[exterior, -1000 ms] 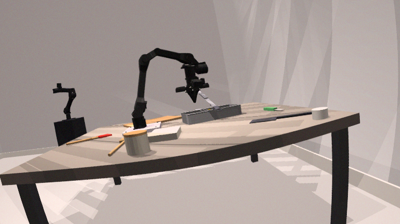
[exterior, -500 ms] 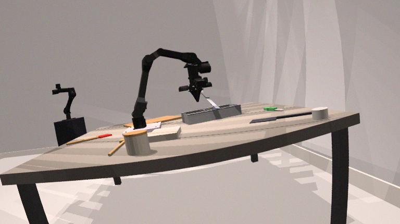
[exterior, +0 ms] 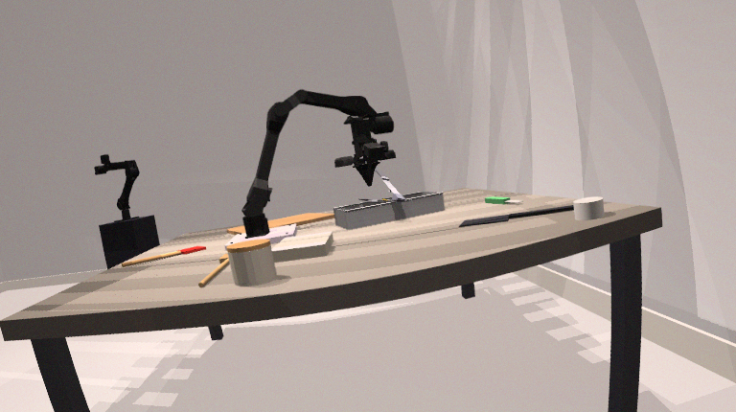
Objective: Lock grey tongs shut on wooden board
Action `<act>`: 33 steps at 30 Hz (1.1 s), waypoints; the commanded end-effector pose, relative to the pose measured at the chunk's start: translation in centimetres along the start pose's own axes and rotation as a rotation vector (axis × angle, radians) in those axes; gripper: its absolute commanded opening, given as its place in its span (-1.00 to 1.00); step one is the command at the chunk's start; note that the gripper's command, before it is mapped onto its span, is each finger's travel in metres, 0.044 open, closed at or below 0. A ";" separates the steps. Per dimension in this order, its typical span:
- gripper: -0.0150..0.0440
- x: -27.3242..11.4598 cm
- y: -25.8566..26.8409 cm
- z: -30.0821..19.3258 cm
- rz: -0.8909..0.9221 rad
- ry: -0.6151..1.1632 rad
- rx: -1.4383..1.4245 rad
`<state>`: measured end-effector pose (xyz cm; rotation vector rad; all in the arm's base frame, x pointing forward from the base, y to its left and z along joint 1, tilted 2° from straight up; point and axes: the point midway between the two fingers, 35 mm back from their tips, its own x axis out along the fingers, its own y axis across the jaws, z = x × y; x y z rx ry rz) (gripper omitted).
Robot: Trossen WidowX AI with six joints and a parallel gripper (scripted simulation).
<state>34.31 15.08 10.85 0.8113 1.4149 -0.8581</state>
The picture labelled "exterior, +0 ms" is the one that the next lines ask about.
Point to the white cylindrical canister with wooden lid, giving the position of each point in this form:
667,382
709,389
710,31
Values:
251,262

